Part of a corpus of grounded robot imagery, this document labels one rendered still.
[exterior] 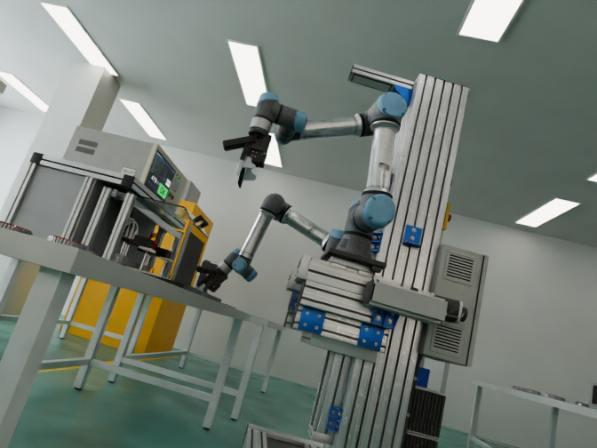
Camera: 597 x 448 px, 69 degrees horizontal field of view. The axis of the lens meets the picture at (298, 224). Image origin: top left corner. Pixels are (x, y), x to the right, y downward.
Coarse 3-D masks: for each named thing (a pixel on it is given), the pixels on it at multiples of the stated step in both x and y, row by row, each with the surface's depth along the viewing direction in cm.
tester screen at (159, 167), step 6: (156, 156) 189; (156, 162) 190; (162, 162) 195; (150, 168) 186; (156, 168) 191; (162, 168) 196; (168, 168) 203; (150, 174) 187; (156, 174) 193; (162, 174) 198; (168, 174) 204; (150, 180) 188; (162, 180) 200; (150, 186) 190; (156, 186) 196; (156, 192) 197; (162, 198) 204
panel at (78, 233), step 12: (96, 180) 170; (96, 192) 172; (84, 204) 168; (96, 204) 174; (108, 204) 183; (120, 204) 192; (84, 216) 168; (108, 216) 185; (132, 216) 206; (144, 216) 217; (84, 228) 170; (108, 228) 188; (144, 228) 221; (96, 240) 180; (96, 252) 183; (132, 252) 215; (132, 264) 218
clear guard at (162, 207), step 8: (144, 200) 180; (152, 200) 176; (152, 208) 192; (160, 208) 187; (168, 208) 183; (176, 208) 178; (184, 208) 174; (176, 216) 195; (184, 216) 190; (192, 216) 179
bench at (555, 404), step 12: (480, 384) 440; (492, 384) 411; (480, 396) 451; (528, 396) 340; (540, 396) 322; (552, 408) 449; (564, 408) 289; (576, 408) 277; (588, 408) 265; (552, 420) 443; (552, 432) 440; (468, 444) 440; (480, 444) 414; (492, 444) 440; (504, 444) 441; (552, 444) 437
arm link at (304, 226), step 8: (288, 208) 240; (280, 216) 240; (288, 216) 239; (296, 216) 239; (288, 224) 242; (296, 224) 238; (304, 224) 237; (312, 224) 237; (304, 232) 237; (312, 232) 235; (320, 232) 235; (312, 240) 238; (320, 240) 234
